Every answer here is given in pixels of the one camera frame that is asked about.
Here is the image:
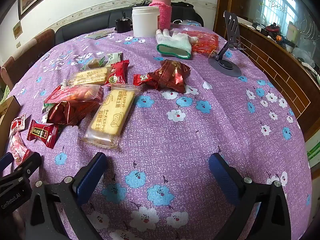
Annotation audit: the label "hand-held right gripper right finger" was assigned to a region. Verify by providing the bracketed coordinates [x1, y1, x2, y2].
[209, 152, 292, 240]

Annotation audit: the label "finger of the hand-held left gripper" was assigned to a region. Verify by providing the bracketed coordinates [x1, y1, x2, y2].
[15, 152, 42, 180]
[0, 152, 14, 173]

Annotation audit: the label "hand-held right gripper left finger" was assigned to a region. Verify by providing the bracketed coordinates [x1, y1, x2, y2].
[29, 152, 108, 240]

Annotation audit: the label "pink snack packet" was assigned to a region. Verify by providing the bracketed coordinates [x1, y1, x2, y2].
[9, 131, 32, 166]

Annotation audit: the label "red packet gold label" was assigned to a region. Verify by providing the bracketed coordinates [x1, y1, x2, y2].
[27, 119, 59, 149]

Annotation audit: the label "red white snack packet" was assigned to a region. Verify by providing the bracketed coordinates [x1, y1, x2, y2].
[9, 114, 27, 138]

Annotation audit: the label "cardboard box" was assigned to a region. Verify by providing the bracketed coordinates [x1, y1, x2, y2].
[0, 95, 22, 153]

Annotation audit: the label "yellow biscuit packet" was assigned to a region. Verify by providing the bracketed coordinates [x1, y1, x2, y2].
[84, 85, 137, 150]
[65, 66, 112, 87]

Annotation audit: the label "snack packets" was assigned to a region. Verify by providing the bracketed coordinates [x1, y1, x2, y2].
[41, 84, 104, 123]

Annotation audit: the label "red packet green logo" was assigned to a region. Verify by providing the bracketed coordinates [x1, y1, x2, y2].
[104, 60, 130, 87]

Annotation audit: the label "small red candy packet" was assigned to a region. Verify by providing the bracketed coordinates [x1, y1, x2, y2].
[133, 74, 151, 87]

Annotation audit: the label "clear pastry packet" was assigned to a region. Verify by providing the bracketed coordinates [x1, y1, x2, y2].
[82, 56, 105, 71]

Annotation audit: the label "purple floral tablecloth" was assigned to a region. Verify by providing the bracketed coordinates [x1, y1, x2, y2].
[0, 22, 313, 240]

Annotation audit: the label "green blanket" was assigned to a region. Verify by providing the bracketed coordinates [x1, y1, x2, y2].
[0, 85, 10, 103]

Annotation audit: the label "brown armchair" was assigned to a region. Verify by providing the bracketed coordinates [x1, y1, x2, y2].
[0, 29, 55, 90]

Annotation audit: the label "wooden cabinet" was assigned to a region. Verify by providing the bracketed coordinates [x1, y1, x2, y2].
[214, 0, 320, 143]

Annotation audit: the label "red mesh bag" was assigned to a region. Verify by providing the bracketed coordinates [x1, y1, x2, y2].
[186, 31, 219, 55]

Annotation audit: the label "colourful pouch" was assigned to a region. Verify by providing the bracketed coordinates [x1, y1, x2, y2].
[85, 29, 115, 40]

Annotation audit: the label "white knit glove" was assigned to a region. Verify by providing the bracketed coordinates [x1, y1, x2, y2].
[155, 29, 198, 60]

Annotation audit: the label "grey phone stand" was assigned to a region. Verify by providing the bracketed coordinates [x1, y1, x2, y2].
[208, 10, 247, 78]

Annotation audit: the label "black sofa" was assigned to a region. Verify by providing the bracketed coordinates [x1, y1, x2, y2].
[55, 2, 204, 43]

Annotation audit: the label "blue white plastic packet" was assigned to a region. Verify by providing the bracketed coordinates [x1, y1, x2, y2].
[179, 20, 202, 27]

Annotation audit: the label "white plastic jar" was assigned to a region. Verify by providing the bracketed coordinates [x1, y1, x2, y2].
[132, 6, 160, 37]

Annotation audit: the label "black bag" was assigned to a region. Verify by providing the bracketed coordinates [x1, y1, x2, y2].
[172, 2, 200, 23]

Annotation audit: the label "pink bottle knitted sleeve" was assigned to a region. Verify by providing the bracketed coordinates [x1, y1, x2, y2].
[149, 0, 172, 30]

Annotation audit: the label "gold wall plaque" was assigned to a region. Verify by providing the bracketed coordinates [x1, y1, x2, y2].
[12, 21, 23, 39]

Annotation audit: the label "black camera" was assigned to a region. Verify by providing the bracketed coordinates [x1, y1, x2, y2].
[115, 12, 132, 33]

